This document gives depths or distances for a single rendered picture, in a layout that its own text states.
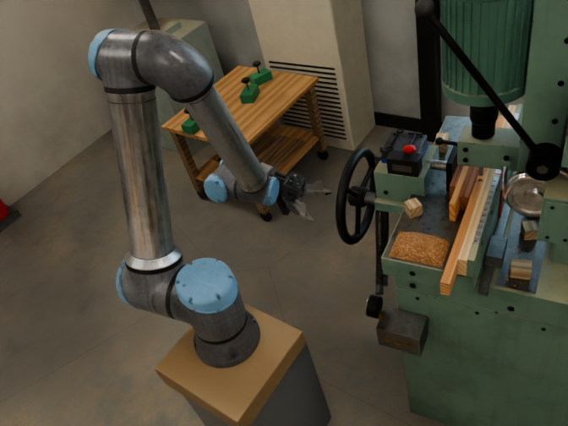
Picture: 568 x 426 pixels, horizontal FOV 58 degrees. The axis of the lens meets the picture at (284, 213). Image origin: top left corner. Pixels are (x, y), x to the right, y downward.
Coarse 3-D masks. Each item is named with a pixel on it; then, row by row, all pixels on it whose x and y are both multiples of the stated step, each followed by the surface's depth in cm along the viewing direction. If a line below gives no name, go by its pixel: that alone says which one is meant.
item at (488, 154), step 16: (464, 128) 120; (496, 128) 118; (512, 128) 117; (464, 144) 117; (480, 144) 115; (496, 144) 114; (512, 144) 113; (464, 160) 120; (480, 160) 118; (496, 160) 116; (512, 160) 114
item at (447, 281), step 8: (472, 192) 123; (472, 200) 121; (472, 208) 119; (464, 216) 118; (464, 224) 116; (464, 232) 114; (456, 240) 113; (456, 248) 111; (456, 256) 110; (448, 264) 109; (456, 264) 109; (448, 272) 107; (456, 272) 111; (440, 280) 106; (448, 280) 106; (440, 288) 107; (448, 288) 106
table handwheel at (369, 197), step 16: (352, 160) 140; (368, 160) 153; (368, 176) 154; (352, 192) 144; (368, 192) 148; (336, 208) 139; (368, 208) 161; (336, 224) 141; (368, 224) 159; (352, 240) 148
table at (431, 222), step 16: (448, 128) 150; (432, 192) 132; (448, 192) 130; (384, 208) 138; (400, 208) 135; (432, 208) 128; (448, 208) 126; (496, 208) 127; (400, 224) 126; (416, 224) 125; (432, 224) 124; (448, 224) 122; (384, 256) 120; (448, 256) 115; (480, 256) 114; (384, 272) 123; (400, 272) 120; (416, 272) 117; (432, 272) 115; (464, 288) 113
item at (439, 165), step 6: (456, 150) 127; (450, 156) 126; (456, 156) 127; (432, 162) 131; (438, 162) 130; (444, 162) 130; (450, 162) 124; (456, 162) 129; (432, 168) 131; (438, 168) 130; (444, 168) 130; (450, 168) 125; (450, 174) 126; (450, 180) 127
